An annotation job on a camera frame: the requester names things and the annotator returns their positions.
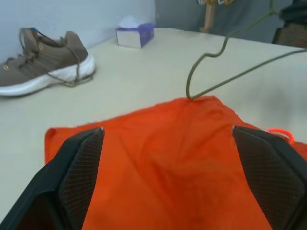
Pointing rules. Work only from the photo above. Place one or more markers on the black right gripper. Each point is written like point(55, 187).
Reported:
point(291, 26)

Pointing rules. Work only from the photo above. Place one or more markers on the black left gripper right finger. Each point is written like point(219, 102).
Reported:
point(271, 172)

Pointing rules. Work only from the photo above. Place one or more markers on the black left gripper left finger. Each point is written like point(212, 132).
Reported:
point(72, 182)

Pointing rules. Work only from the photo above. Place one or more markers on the orange shorts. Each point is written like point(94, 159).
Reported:
point(168, 167)

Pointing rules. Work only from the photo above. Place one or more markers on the wooden stand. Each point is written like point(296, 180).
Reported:
point(209, 16)

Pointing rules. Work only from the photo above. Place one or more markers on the brown sneaker white sole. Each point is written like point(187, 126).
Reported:
point(40, 62)

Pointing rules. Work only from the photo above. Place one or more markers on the purple white tissue box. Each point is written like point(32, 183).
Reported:
point(134, 34)

